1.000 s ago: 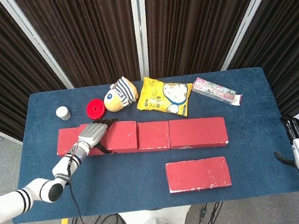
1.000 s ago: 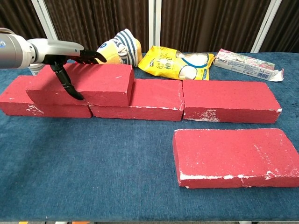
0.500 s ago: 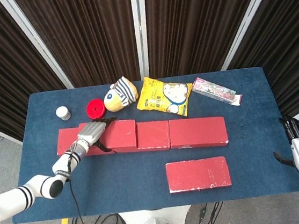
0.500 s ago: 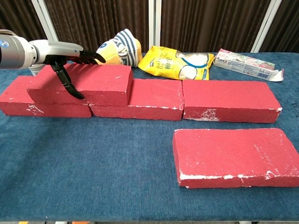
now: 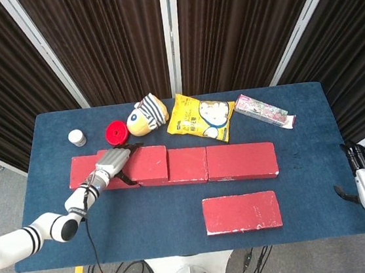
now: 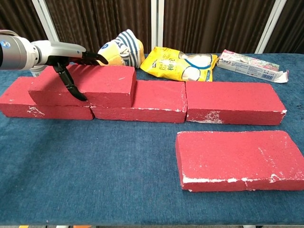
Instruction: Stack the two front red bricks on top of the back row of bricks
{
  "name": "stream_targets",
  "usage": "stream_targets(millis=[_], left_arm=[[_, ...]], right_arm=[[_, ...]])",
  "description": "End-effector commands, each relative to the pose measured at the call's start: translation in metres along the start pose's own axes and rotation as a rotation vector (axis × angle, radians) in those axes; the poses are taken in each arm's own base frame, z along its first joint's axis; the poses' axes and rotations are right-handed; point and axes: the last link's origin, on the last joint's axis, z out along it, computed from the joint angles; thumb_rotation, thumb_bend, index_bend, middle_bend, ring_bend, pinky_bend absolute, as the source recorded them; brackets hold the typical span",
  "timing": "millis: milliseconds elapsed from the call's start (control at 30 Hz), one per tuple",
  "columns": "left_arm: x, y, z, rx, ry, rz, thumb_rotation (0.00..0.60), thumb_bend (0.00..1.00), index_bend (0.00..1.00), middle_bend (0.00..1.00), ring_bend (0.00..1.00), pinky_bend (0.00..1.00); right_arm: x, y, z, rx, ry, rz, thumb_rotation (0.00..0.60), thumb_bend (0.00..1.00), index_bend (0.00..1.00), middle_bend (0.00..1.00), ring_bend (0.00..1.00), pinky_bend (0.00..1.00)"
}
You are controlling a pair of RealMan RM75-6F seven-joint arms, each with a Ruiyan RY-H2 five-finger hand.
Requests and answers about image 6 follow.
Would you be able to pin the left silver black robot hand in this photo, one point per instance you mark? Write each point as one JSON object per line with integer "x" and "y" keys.
{"x": 59, "y": 51}

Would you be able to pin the red foam block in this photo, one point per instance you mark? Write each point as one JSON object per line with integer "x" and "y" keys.
{"x": 232, "y": 156}
{"x": 14, "y": 99}
{"x": 232, "y": 97}
{"x": 156, "y": 99}
{"x": 102, "y": 80}

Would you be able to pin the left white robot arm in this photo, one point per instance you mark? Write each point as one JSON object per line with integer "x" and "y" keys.
{"x": 14, "y": 52}

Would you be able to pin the small white jar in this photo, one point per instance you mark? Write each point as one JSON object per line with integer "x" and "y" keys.
{"x": 36, "y": 71}

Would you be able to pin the brown curtain panel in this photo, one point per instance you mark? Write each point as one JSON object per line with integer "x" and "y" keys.
{"x": 19, "y": 16}
{"x": 292, "y": 23}
{"x": 102, "y": 23}
{"x": 213, "y": 23}

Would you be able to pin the yellow plush toy striped hat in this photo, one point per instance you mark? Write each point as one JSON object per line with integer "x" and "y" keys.
{"x": 126, "y": 52}

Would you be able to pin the yellow snack bag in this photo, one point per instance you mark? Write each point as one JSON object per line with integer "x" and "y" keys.
{"x": 166, "y": 66}

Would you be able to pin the blue table cloth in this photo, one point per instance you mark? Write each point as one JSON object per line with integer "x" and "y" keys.
{"x": 107, "y": 161}

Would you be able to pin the toothpaste box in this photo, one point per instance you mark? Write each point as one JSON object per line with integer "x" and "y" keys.
{"x": 249, "y": 65}

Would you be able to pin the white partition post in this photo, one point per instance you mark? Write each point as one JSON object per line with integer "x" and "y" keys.
{"x": 157, "y": 23}
{"x": 272, "y": 23}
{"x": 47, "y": 23}

